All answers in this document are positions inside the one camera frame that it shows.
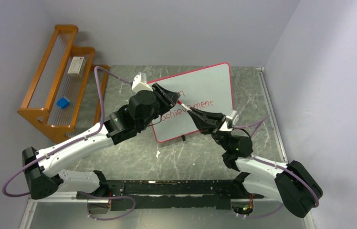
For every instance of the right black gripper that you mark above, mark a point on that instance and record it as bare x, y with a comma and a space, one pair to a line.
207, 122

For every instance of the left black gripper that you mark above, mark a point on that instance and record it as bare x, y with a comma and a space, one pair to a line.
168, 98

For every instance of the red capped whiteboard marker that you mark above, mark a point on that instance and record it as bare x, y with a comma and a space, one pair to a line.
183, 105

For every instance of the red framed whiteboard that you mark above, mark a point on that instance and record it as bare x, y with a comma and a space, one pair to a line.
208, 89

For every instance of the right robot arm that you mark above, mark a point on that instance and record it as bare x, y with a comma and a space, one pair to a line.
289, 183

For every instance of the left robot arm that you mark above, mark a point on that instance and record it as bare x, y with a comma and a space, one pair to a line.
47, 173

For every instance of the white red cardboard box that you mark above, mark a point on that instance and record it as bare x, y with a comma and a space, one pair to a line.
77, 66

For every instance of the orange wooden shelf rack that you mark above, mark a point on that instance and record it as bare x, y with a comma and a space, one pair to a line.
51, 82

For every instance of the blue eraser on shelf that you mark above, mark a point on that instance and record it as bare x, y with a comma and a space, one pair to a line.
63, 103

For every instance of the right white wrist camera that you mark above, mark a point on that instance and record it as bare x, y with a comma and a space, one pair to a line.
231, 120

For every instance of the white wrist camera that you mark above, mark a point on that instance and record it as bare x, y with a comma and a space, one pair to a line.
231, 120
140, 83

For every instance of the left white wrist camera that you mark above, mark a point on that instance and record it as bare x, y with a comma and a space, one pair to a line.
140, 83

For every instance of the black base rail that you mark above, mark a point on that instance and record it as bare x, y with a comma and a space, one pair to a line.
218, 194

